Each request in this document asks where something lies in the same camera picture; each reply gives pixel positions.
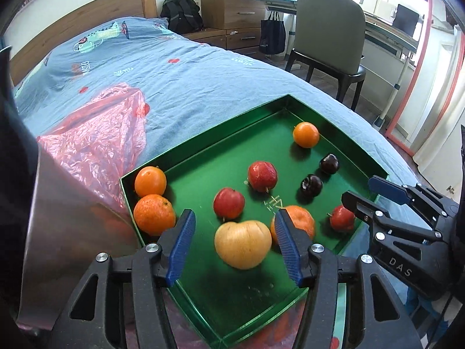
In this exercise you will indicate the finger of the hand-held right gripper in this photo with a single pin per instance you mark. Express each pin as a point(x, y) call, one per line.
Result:
point(387, 188)
point(363, 207)

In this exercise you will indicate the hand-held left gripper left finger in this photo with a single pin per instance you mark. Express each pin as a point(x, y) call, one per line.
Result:
point(181, 247)

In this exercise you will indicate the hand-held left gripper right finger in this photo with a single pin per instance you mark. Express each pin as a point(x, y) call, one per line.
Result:
point(288, 247)

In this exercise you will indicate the red apple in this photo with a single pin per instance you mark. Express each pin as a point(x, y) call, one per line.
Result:
point(262, 176)
point(342, 219)
point(229, 203)

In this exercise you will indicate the yellow pear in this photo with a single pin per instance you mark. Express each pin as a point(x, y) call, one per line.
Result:
point(242, 243)

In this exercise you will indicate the dark plum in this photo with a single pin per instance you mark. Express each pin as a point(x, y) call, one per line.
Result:
point(311, 186)
point(329, 163)

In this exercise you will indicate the green tray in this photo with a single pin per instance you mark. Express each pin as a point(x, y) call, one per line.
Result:
point(225, 298)

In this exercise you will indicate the small orange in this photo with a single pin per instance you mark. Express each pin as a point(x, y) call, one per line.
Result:
point(306, 134)

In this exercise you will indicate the steel and black kettle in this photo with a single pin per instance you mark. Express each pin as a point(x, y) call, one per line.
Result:
point(72, 243)

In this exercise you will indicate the pink framed mirror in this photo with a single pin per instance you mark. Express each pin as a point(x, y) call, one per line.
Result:
point(436, 80)

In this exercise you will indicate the pink plastic sheet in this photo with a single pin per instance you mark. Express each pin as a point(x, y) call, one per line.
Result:
point(98, 141)

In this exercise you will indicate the glass top desk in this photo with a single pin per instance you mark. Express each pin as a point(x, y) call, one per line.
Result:
point(392, 31)

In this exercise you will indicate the grey chair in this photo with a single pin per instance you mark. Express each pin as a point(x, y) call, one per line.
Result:
point(327, 29)

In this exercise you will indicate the dark tote bag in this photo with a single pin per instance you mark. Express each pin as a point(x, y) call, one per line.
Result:
point(272, 34)

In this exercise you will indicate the low wooden nightstand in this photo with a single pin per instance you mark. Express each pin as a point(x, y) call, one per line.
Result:
point(225, 41)

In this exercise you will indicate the black backpack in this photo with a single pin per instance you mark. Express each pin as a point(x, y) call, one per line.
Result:
point(181, 14)

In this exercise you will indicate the wooden chest of drawers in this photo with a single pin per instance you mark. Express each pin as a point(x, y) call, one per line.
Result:
point(232, 9)

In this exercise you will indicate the wooden headboard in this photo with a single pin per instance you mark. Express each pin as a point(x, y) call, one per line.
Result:
point(90, 14)

